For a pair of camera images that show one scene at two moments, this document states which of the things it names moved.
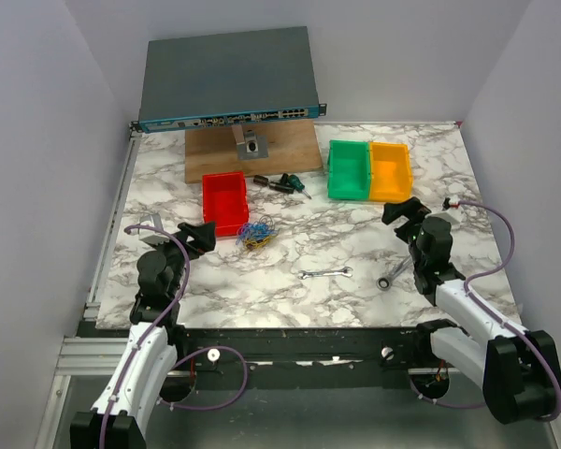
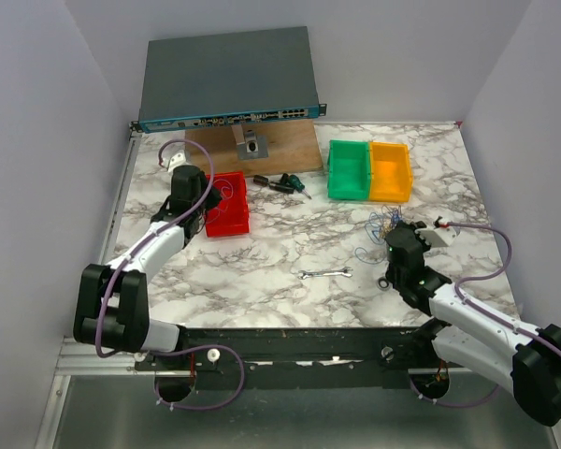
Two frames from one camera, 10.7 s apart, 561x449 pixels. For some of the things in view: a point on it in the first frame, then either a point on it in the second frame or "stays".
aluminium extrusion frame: x=90 y=355 stays
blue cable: x=258 y=231 to x=222 y=195
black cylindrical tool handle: x=287 y=189 stays
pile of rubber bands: x=260 y=243 to x=384 y=230
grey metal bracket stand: x=249 y=144 stays
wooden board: x=291 y=147 stays
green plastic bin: x=349 y=170 stays
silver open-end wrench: x=341 y=271 stays
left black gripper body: x=191 y=247 to x=210 y=200
